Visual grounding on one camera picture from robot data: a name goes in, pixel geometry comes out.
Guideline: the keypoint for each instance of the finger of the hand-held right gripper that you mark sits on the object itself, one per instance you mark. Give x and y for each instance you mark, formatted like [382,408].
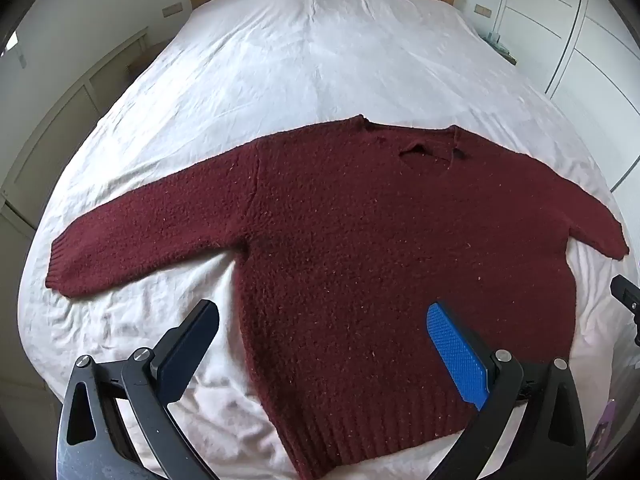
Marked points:
[626,292]

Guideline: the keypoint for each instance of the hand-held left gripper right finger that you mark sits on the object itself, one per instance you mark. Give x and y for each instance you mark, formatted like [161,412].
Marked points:
[457,347]

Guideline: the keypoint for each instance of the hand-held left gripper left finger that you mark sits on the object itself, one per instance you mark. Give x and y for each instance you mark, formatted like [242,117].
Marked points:
[192,340]

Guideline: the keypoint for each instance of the dark red knit sweater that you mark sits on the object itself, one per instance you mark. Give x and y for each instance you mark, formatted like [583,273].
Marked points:
[360,240]

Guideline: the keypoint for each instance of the purple printed item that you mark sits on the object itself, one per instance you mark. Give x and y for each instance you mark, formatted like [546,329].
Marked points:
[602,430]

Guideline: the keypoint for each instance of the white panelled cupboard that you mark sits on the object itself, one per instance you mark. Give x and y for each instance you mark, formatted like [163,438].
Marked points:
[55,110]

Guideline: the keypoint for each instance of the wooden nightstand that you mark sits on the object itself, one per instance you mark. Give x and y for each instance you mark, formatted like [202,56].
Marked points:
[502,52]

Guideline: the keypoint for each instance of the bed with white sheet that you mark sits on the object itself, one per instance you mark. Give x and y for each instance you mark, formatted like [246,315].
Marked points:
[320,60]

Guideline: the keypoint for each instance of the wall socket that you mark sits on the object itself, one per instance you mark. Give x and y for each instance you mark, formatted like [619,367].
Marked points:
[482,10]
[172,9]

